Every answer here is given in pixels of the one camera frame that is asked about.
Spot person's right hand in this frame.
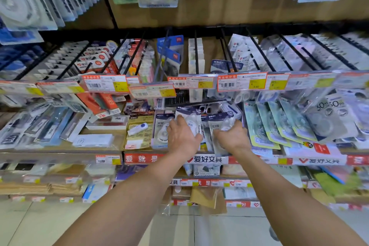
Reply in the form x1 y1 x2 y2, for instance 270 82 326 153
213 119 252 156

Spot person's left hand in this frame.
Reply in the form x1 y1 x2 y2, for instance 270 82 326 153
167 115 204 159

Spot pile of white correction tapes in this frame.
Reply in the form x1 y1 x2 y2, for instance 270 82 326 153
151 103 246 154

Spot person's right forearm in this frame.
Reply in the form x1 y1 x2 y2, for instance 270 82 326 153
236 146 367 246

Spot person's left forearm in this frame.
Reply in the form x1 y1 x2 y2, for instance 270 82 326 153
53 150 199 246

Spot red shelf label strip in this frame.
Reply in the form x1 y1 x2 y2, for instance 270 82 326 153
124 152 369 166

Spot pile of teal packets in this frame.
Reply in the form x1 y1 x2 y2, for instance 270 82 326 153
243 97 317 151

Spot gold box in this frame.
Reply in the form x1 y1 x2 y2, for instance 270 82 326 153
124 115 155 151

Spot small white blue device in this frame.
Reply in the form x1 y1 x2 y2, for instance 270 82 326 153
126 123 149 136

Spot white ink box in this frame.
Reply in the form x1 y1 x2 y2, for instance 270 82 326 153
86 115 130 130

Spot row of white card packets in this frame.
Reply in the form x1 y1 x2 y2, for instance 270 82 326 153
188 38 206 75

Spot blue scissors packets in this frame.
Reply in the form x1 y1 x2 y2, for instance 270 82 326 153
156 35 185 78

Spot white flat box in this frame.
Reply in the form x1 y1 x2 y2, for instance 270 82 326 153
72 134 115 148

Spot row of orange price tags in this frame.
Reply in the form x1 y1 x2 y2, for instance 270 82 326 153
0 71 369 100

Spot blue white card packet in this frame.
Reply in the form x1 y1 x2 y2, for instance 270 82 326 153
82 184 111 204

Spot rows of grey white packets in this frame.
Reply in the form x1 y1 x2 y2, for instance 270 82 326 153
228 32 369 73

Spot row of white red packets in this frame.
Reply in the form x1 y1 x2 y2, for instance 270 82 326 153
37 40 121 120

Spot pile of pen packets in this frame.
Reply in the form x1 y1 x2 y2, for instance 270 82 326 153
0 101 93 150

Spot stacks of brown envelopes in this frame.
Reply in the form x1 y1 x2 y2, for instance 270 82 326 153
0 181 84 197

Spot row of blue white packets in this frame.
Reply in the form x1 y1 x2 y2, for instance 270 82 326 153
0 44 47 81

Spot blue ruler packet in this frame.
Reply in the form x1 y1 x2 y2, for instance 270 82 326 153
0 18 44 46

